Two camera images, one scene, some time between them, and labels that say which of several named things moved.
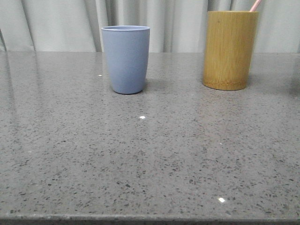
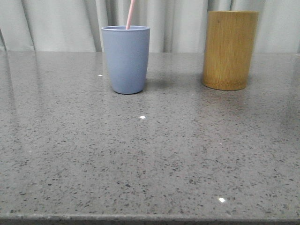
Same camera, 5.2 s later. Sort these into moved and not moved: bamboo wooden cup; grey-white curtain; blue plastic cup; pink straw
Moved: pink straw
Not moved: grey-white curtain; bamboo wooden cup; blue plastic cup
